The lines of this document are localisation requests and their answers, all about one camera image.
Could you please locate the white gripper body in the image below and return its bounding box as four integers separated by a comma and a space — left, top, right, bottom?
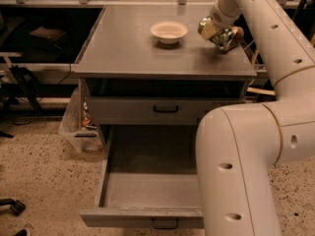
210, 0, 241, 30

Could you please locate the closed grey top drawer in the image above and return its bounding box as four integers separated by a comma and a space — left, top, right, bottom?
86, 96, 245, 125

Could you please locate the dark book on shelf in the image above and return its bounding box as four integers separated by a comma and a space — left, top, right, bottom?
30, 27, 66, 42

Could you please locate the crushed green can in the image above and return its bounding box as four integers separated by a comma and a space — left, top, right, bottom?
198, 17, 231, 52

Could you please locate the black middle drawer handle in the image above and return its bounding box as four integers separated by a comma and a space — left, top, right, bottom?
152, 218, 179, 230

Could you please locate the black top drawer handle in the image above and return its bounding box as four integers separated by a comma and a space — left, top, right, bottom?
153, 105, 179, 114

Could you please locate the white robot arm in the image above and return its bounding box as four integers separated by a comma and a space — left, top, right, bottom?
196, 0, 315, 236

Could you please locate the clear plastic bag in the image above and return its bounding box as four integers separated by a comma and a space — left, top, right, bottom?
58, 88, 102, 152

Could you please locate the grey drawer cabinet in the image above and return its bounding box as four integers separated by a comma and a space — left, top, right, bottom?
77, 4, 256, 143

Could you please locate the white paper bowl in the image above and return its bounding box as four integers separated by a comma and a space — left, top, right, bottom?
150, 21, 188, 45

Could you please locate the open grey middle drawer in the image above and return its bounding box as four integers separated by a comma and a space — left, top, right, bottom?
80, 125, 204, 229

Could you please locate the black drawer handle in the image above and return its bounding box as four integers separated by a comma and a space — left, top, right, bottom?
153, 105, 179, 114
152, 218, 179, 230

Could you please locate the black caster wheel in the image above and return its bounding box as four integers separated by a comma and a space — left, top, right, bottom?
0, 199, 26, 215

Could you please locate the brown lying bottle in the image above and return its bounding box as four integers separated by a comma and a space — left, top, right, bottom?
225, 27, 244, 51

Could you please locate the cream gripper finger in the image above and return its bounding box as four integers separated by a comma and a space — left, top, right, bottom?
201, 21, 220, 40

